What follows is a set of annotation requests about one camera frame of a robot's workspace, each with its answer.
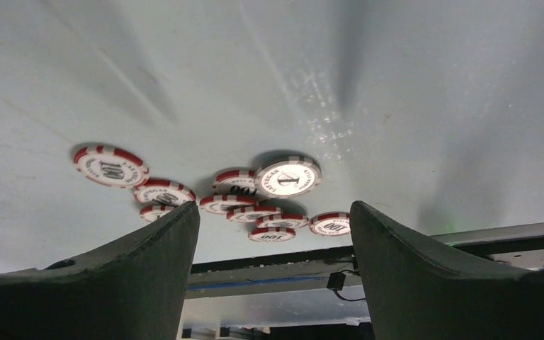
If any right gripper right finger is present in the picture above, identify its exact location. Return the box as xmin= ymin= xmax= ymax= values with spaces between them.
xmin=350 ymin=201 xmax=544 ymax=339

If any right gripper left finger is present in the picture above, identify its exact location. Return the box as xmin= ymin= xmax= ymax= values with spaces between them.
xmin=0 ymin=203 xmax=200 ymax=339

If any white red chip stack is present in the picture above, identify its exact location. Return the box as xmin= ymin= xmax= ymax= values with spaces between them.
xmin=72 ymin=144 xmax=351 ymax=243

